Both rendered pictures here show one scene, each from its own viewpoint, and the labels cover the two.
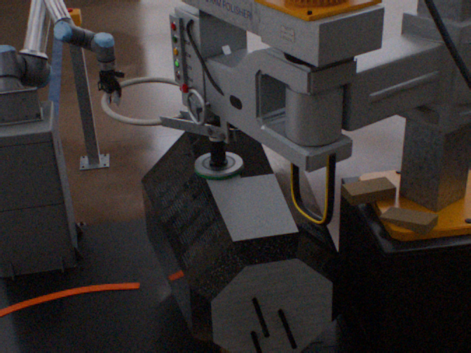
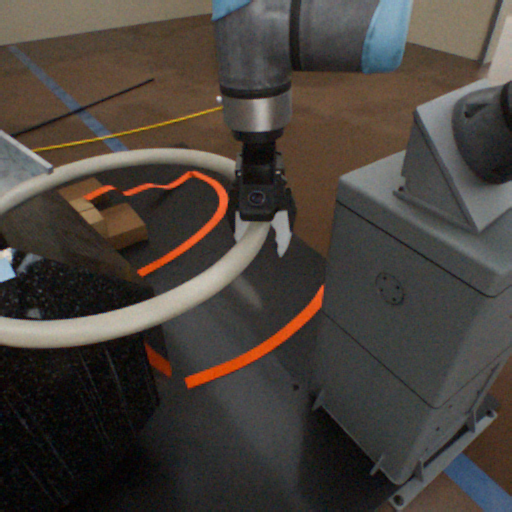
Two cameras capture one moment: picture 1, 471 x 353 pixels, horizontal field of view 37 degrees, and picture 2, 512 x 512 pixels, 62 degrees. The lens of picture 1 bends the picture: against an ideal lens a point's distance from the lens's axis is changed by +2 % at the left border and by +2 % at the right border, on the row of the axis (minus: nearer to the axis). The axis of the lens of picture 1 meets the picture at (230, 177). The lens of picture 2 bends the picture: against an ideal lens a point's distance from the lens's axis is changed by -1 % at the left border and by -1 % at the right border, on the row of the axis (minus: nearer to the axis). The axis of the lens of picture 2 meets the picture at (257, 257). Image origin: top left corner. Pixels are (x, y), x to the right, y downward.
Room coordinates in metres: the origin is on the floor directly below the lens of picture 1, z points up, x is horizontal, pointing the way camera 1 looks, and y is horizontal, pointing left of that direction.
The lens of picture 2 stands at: (3.87, 0.34, 1.33)
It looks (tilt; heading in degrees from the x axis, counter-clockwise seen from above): 40 degrees down; 153
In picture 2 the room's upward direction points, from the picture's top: straight up
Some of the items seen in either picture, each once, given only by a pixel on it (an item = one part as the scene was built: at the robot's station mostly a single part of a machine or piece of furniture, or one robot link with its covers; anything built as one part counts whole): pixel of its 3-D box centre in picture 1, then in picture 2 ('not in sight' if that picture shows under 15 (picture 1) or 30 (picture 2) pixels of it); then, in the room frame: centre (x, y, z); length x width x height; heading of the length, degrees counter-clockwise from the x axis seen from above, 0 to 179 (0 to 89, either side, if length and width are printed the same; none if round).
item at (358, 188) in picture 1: (369, 190); not in sight; (2.54, -0.58, 0.81); 0.20 x 0.10 x 0.05; 105
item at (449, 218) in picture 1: (431, 198); not in sight; (2.53, -0.84, 0.76); 0.49 x 0.49 x 0.05; 7
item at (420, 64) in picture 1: (410, 70); not in sight; (2.42, -0.67, 1.39); 0.74 x 0.34 x 0.25; 123
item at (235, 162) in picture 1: (219, 163); not in sight; (2.73, 0.05, 0.87); 0.21 x 0.21 x 0.01
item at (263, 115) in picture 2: (107, 64); (254, 107); (3.37, 0.59, 1.12); 0.10 x 0.09 x 0.05; 62
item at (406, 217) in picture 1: (407, 216); not in sight; (2.34, -0.69, 0.80); 0.20 x 0.10 x 0.05; 48
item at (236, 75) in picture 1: (265, 96); not in sight; (2.39, -0.14, 1.33); 0.74 x 0.23 x 0.49; 31
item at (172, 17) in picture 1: (179, 50); not in sight; (2.74, 0.18, 1.39); 0.08 x 0.03 x 0.28; 31
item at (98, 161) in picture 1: (83, 91); not in sight; (4.44, 0.96, 0.54); 0.20 x 0.20 x 1.09; 7
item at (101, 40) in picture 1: (104, 47); (255, 34); (3.37, 0.59, 1.20); 0.10 x 0.09 x 0.12; 48
